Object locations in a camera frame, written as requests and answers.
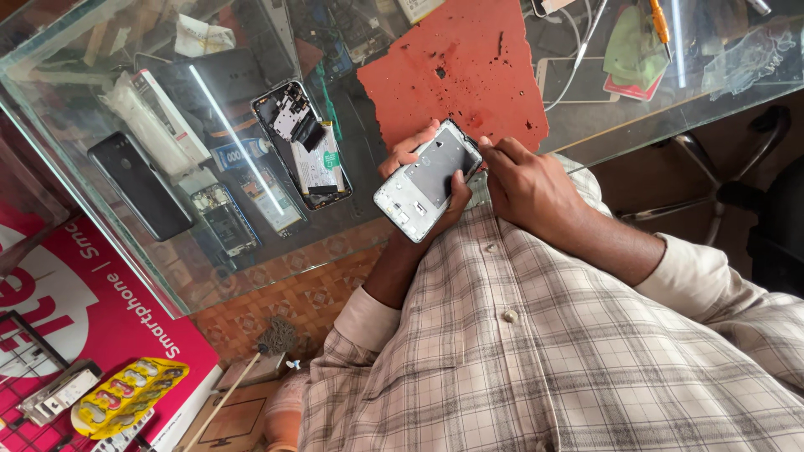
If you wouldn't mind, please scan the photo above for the gold phone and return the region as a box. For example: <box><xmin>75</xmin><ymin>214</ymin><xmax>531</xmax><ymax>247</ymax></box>
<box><xmin>534</xmin><ymin>56</ymin><xmax>622</xmax><ymax>105</ymax></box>

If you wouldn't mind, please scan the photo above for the small brown box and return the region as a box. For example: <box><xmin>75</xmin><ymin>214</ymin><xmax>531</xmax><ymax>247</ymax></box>
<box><xmin>215</xmin><ymin>352</ymin><xmax>290</xmax><ymax>393</ymax></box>

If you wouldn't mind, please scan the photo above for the white plastic bag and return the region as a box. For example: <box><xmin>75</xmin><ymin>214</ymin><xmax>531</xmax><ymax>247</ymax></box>
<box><xmin>99</xmin><ymin>72</ymin><xmax>197</xmax><ymax>181</ymax></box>

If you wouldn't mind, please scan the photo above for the black phone back cover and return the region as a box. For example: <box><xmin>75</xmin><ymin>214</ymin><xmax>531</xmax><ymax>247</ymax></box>
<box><xmin>86</xmin><ymin>130</ymin><xmax>196</xmax><ymax>243</ymax></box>

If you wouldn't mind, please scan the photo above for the crumpled white paper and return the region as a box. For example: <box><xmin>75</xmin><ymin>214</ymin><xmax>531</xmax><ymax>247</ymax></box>
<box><xmin>173</xmin><ymin>13</ymin><xmax>238</xmax><ymax>59</ymax></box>

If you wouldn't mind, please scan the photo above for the black chair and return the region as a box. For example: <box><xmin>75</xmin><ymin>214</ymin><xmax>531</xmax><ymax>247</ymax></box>
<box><xmin>715</xmin><ymin>156</ymin><xmax>804</xmax><ymax>300</ymax></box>

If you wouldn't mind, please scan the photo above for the white battery pack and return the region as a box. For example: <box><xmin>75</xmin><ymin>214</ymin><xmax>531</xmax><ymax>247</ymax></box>
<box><xmin>397</xmin><ymin>0</ymin><xmax>447</xmax><ymax>26</ymax></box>

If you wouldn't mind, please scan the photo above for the white phone part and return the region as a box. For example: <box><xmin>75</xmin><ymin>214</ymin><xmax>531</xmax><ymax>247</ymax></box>
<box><xmin>17</xmin><ymin>358</ymin><xmax>105</xmax><ymax>428</ymax></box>

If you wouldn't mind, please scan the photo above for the green cloth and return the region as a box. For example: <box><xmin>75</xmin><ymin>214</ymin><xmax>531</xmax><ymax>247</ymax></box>
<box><xmin>602</xmin><ymin>5</ymin><xmax>672</xmax><ymax>92</ymax></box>

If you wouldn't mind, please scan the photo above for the metal stool frame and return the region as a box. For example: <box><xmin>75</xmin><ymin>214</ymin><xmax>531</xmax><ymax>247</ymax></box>
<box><xmin>617</xmin><ymin>105</ymin><xmax>793</xmax><ymax>247</ymax></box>

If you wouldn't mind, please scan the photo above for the yellow blister pack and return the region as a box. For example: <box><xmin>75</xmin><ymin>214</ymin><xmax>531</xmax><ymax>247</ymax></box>
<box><xmin>70</xmin><ymin>357</ymin><xmax>191</xmax><ymax>441</ymax></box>

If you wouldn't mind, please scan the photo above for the person's plaid shirt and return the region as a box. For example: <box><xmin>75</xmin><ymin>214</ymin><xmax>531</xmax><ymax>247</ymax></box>
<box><xmin>297</xmin><ymin>154</ymin><xmax>804</xmax><ymax>452</ymax></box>

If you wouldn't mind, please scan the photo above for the black phone under glass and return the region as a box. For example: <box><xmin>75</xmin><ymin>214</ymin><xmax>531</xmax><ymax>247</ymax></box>
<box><xmin>134</xmin><ymin>46</ymin><xmax>272</xmax><ymax>136</ymax></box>

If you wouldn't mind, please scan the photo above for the orange screwdriver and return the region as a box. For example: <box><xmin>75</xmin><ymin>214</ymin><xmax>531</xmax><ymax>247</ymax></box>
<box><xmin>647</xmin><ymin>0</ymin><xmax>674</xmax><ymax>64</ymax></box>

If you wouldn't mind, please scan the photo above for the red card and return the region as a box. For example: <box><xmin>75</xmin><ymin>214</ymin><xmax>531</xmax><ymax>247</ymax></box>
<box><xmin>602</xmin><ymin>73</ymin><xmax>664</xmax><ymax>103</ymax></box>

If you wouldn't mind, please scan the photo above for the blue glue tube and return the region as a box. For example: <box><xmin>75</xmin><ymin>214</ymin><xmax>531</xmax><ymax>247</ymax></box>
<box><xmin>210</xmin><ymin>136</ymin><xmax>275</xmax><ymax>172</ymax></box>

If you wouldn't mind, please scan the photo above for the person's right hand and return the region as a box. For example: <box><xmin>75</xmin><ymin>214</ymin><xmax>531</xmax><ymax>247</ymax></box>
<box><xmin>478</xmin><ymin>135</ymin><xmax>595</xmax><ymax>238</ymax></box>

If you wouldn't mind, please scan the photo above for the small phone circuit board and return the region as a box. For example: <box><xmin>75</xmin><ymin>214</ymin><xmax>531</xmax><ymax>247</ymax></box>
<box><xmin>190</xmin><ymin>181</ymin><xmax>262</xmax><ymax>259</ymax></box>

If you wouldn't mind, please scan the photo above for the pink printed poster board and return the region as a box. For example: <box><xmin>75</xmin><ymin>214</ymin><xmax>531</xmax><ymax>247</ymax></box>
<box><xmin>0</xmin><ymin>200</ymin><xmax>221</xmax><ymax>452</ymax></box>

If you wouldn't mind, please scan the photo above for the white cable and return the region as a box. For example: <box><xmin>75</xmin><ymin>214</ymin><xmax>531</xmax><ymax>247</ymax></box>
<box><xmin>543</xmin><ymin>0</ymin><xmax>611</xmax><ymax>114</ymax></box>

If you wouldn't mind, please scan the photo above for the person's left hand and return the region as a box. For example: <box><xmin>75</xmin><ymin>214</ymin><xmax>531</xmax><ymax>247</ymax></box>
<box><xmin>377</xmin><ymin>118</ymin><xmax>474</xmax><ymax>247</ymax></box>

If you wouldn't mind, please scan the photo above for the pink plastic stool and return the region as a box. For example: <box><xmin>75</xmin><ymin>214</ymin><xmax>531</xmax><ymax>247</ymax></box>
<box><xmin>263</xmin><ymin>369</ymin><xmax>313</xmax><ymax>452</ymax></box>

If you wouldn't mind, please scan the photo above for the wooden handled brush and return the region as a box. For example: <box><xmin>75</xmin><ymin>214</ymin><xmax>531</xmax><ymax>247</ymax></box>
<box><xmin>181</xmin><ymin>316</ymin><xmax>300</xmax><ymax>452</ymax></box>

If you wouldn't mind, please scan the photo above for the silver phone frame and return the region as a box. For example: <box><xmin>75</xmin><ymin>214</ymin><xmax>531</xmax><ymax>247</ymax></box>
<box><xmin>372</xmin><ymin>117</ymin><xmax>485</xmax><ymax>245</ymax></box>

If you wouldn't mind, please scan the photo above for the brown cardboard box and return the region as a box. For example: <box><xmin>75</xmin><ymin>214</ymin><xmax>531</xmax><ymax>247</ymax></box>
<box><xmin>178</xmin><ymin>377</ymin><xmax>285</xmax><ymax>452</ymax></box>

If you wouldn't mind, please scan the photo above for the red rubber work mat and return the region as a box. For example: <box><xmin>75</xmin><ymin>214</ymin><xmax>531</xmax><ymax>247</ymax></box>
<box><xmin>356</xmin><ymin>0</ymin><xmax>551</xmax><ymax>155</ymax></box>

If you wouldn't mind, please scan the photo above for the opened phone with battery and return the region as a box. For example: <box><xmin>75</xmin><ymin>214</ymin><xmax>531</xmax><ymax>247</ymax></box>
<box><xmin>250</xmin><ymin>80</ymin><xmax>354</xmax><ymax>212</ymax></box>

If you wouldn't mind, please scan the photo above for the white narrow box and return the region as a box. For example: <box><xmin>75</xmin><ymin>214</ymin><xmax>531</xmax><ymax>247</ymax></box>
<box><xmin>130</xmin><ymin>68</ymin><xmax>213</xmax><ymax>166</ymax></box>

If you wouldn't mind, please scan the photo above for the clear plastic film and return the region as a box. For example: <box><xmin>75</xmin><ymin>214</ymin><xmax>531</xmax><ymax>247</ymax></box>
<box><xmin>700</xmin><ymin>24</ymin><xmax>800</xmax><ymax>103</ymax></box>

